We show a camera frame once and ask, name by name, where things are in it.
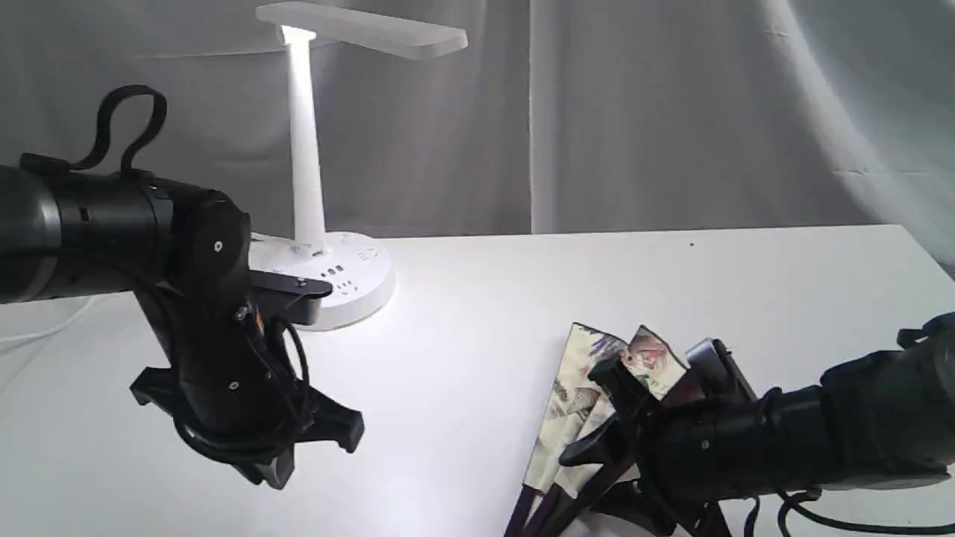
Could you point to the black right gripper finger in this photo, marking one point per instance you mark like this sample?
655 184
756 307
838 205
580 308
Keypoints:
628 396

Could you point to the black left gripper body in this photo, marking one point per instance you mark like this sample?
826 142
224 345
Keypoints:
238 388

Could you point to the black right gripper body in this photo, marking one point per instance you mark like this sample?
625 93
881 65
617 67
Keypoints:
671 469

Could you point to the painted paper folding fan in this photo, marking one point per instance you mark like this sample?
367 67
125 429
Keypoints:
576 407

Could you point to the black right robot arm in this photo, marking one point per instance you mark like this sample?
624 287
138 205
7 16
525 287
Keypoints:
880 422

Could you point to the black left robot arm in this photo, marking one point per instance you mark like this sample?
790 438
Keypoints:
79 235

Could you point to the white desk lamp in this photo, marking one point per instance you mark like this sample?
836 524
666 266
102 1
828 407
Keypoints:
358 267

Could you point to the grey backdrop curtain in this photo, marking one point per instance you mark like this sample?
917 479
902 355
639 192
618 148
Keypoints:
559 116

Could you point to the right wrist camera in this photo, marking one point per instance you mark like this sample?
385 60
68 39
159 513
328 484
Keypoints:
718 374

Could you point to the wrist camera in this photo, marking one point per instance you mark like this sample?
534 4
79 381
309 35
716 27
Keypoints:
718 374
296 299

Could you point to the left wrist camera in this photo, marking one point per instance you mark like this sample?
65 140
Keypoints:
296 299

